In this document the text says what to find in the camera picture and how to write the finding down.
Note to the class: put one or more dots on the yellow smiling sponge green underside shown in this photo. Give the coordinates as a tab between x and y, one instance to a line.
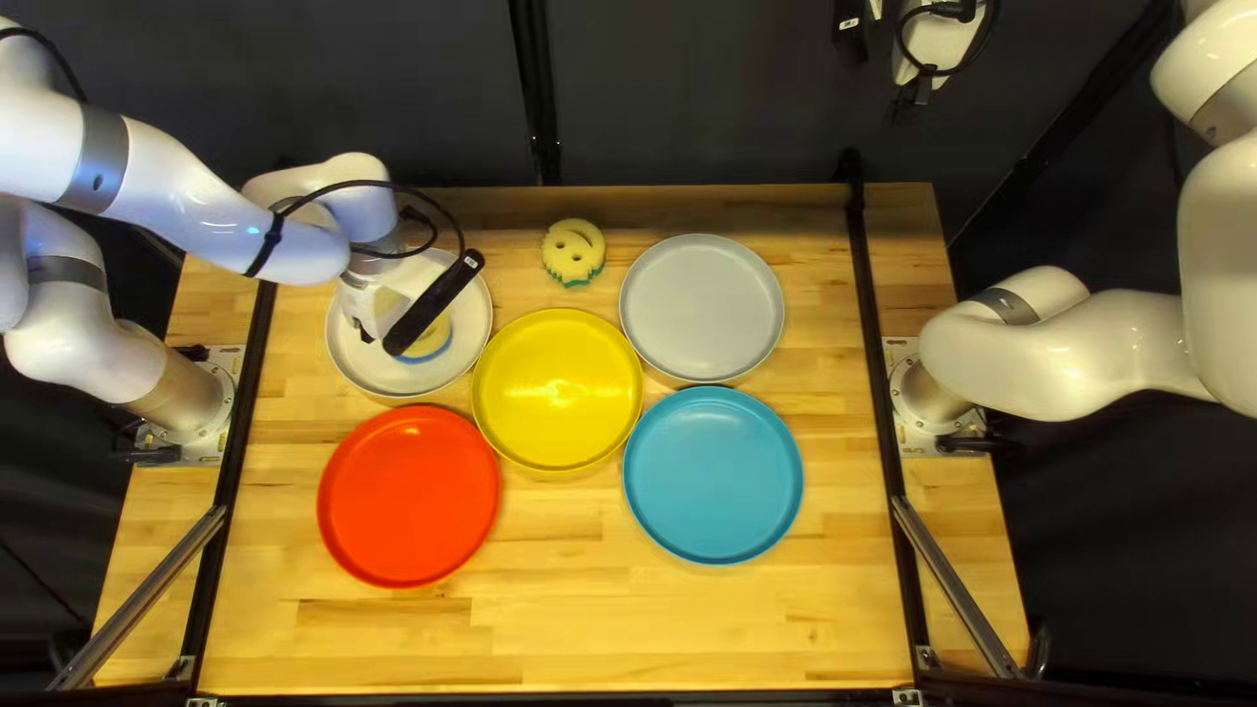
573	257

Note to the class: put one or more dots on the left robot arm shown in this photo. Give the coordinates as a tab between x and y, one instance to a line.
177	196

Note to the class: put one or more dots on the yellow smiling sponge blue underside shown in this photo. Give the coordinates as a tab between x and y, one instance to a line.
434	346

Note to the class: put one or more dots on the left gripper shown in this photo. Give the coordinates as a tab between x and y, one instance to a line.
378	300

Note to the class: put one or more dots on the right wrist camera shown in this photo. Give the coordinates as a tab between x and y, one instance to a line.
849	29

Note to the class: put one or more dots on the pale grey round plate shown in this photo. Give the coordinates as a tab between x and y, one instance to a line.
463	334

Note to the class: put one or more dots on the teal round plate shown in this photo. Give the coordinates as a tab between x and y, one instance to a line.
714	476

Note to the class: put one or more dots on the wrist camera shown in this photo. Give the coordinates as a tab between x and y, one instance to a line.
849	29
432	300

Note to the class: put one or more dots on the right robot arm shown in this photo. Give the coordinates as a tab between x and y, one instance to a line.
1080	344

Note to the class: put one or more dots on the black frame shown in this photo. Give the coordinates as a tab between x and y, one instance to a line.
535	98

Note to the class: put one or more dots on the orange round plate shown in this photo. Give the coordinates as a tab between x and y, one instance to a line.
408	496

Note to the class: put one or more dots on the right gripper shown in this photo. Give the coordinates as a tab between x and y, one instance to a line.
943	39

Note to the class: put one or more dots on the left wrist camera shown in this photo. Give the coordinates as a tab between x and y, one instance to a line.
432	300

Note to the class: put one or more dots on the yellow round plate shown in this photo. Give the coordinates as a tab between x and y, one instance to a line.
557	393

